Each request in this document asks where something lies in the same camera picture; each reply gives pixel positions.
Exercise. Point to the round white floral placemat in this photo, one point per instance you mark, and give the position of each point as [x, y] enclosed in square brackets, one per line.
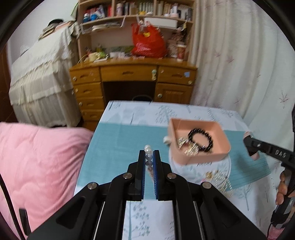
[215, 172]

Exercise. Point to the person's right hand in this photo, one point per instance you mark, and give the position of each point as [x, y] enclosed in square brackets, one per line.
[282, 189]

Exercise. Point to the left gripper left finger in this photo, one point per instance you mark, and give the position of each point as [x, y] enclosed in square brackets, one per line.
[137, 180]

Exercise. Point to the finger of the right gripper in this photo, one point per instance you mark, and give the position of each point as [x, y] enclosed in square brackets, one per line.
[248, 142]

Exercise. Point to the red plastic bag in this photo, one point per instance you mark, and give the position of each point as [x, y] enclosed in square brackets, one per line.
[148, 43]

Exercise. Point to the white floral curtain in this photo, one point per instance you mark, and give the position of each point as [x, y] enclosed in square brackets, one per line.
[246, 64]

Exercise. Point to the pink jewelry tray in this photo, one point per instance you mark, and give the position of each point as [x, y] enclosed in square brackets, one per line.
[214, 145]

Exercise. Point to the gold leaf brooch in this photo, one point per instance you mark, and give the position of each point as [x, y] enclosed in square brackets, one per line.
[189, 147]

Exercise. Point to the red white paper cup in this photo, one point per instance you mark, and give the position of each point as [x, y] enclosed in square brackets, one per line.
[181, 52]

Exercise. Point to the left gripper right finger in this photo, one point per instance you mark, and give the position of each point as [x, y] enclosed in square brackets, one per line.
[161, 181]

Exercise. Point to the wooden desk with drawers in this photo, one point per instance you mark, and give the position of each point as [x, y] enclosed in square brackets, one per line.
[147, 80]

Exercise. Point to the pink quilt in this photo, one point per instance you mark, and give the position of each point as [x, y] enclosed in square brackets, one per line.
[40, 166]

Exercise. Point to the white lace covered furniture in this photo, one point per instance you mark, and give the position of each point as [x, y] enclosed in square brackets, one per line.
[41, 89]

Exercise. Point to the wooden bookshelf hutch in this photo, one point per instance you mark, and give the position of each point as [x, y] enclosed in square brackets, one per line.
[112, 26]

